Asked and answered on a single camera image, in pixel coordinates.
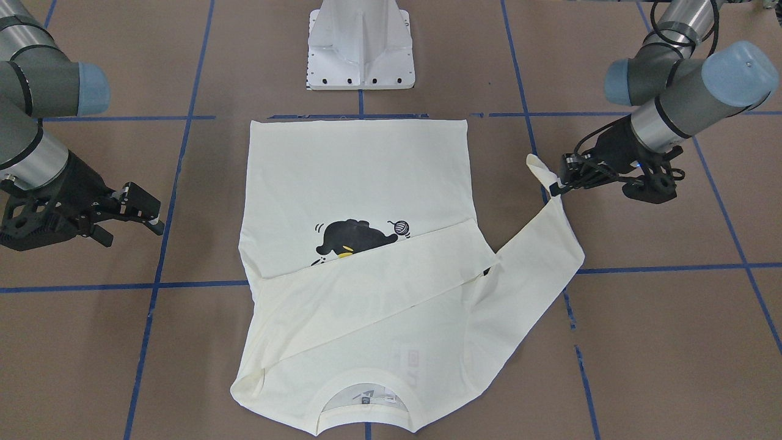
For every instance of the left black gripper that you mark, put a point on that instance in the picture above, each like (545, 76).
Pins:
(613, 148)

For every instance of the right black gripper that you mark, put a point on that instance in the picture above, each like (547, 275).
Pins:
(74, 184)

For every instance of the cream long-sleeve cat shirt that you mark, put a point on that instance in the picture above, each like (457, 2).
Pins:
(376, 296)

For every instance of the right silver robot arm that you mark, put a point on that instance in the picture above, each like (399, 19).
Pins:
(39, 81)

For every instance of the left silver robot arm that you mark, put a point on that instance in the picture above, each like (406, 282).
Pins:
(674, 97)

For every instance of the white camera mast base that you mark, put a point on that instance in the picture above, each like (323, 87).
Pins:
(359, 45)

